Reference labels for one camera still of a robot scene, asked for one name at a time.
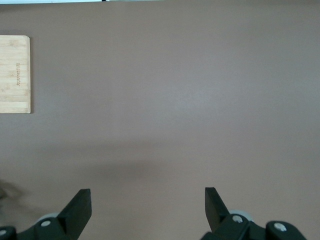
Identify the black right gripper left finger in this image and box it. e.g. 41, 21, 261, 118
0, 188, 92, 240

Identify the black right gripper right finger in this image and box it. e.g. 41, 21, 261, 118
201, 186, 308, 240

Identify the bamboo cutting board metal handle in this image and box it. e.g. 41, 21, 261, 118
0, 35, 34, 115

